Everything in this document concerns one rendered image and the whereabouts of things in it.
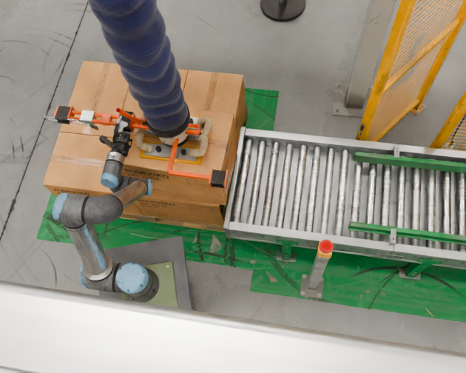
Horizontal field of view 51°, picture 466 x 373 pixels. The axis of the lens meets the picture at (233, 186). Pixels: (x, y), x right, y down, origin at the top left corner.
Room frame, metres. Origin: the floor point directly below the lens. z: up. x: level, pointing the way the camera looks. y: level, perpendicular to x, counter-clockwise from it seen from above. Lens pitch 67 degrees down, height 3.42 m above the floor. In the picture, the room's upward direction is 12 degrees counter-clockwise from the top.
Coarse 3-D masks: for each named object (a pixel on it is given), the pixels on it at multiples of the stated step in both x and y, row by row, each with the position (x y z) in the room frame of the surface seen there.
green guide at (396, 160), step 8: (360, 152) 1.21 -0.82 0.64; (360, 160) 1.19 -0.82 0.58; (368, 160) 1.17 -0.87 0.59; (376, 160) 1.16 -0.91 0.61; (384, 160) 1.14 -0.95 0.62; (392, 160) 1.13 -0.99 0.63; (400, 160) 1.11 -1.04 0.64; (408, 160) 1.10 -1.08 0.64; (416, 160) 1.09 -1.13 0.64; (424, 160) 1.08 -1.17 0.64; (432, 160) 1.07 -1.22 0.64; (424, 168) 1.06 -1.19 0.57; (432, 168) 1.04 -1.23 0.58; (440, 168) 1.02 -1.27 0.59; (448, 168) 1.01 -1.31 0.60; (456, 168) 0.99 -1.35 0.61; (464, 168) 0.98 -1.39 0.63
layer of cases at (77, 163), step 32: (96, 64) 2.38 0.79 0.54; (96, 96) 2.10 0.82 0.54; (128, 96) 2.05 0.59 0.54; (192, 96) 1.94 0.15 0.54; (224, 96) 1.88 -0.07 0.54; (64, 128) 1.90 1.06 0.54; (64, 160) 1.65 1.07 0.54; (96, 160) 1.60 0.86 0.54; (64, 192) 1.47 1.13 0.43; (96, 192) 1.38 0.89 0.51
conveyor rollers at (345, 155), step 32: (256, 160) 1.36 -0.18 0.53; (288, 160) 1.31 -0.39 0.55; (256, 192) 1.13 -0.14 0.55; (384, 192) 0.96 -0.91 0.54; (416, 192) 0.91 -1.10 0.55; (448, 192) 0.87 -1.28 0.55; (320, 224) 0.85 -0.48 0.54; (384, 224) 0.76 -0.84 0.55; (416, 224) 0.72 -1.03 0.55; (448, 224) 0.68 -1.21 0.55
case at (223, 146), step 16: (192, 112) 1.48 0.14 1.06; (208, 112) 1.46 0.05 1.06; (224, 128) 1.34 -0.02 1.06; (192, 144) 1.28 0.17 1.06; (208, 144) 1.26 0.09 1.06; (224, 144) 1.24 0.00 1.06; (128, 160) 1.27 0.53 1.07; (144, 160) 1.25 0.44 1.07; (208, 160) 1.17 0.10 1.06; (224, 160) 1.16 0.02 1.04; (128, 176) 1.26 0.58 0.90; (144, 176) 1.22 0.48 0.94; (160, 176) 1.18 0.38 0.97; (176, 176) 1.14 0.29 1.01; (160, 192) 1.20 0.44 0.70; (176, 192) 1.16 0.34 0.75; (192, 192) 1.12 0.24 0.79; (208, 192) 1.08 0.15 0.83; (224, 192) 1.07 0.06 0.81
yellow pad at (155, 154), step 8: (152, 144) 1.32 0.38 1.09; (160, 144) 1.31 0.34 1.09; (144, 152) 1.28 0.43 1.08; (152, 152) 1.27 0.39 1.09; (160, 152) 1.26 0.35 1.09; (184, 152) 1.22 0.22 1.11; (160, 160) 1.23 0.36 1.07; (168, 160) 1.21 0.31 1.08; (176, 160) 1.20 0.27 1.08; (184, 160) 1.19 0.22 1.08; (192, 160) 1.18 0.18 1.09; (200, 160) 1.17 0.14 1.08
